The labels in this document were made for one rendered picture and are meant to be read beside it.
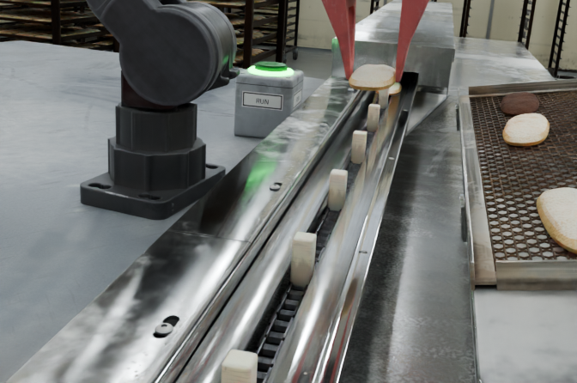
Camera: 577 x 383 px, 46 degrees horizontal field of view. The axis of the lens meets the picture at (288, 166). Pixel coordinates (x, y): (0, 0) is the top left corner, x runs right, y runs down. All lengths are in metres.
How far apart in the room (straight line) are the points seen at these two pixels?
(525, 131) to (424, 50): 0.45
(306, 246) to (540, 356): 0.17
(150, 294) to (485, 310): 0.17
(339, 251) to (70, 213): 0.24
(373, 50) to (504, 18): 6.60
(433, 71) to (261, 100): 0.31
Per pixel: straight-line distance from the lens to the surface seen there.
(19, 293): 0.47
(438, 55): 1.03
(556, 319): 0.32
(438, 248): 0.56
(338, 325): 0.35
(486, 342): 0.31
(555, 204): 0.43
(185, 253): 0.41
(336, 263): 0.44
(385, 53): 1.04
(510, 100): 0.74
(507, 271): 0.34
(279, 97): 0.81
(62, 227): 0.57
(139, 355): 0.32
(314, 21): 7.73
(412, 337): 0.43
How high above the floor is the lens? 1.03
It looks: 17 degrees down
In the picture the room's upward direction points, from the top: 4 degrees clockwise
